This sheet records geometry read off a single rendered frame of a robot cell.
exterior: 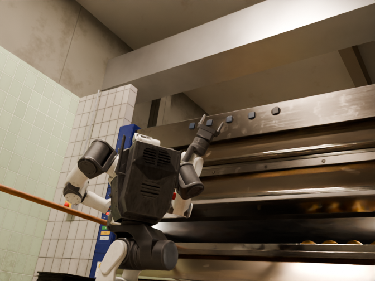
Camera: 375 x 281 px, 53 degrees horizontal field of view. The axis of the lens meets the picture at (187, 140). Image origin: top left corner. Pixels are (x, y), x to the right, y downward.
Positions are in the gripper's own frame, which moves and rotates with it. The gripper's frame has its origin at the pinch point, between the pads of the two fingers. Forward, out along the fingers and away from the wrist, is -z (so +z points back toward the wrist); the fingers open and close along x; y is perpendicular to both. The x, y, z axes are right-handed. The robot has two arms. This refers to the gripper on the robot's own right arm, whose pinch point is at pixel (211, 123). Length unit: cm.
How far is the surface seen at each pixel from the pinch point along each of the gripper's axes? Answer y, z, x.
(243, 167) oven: 49, 5, -20
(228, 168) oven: 53, 8, -11
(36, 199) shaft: -25, 77, 53
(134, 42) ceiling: 365, -185, 283
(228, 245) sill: 45, 53, -33
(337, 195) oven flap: 7, 6, -74
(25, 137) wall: 88, 52, 160
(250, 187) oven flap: 45, 15, -30
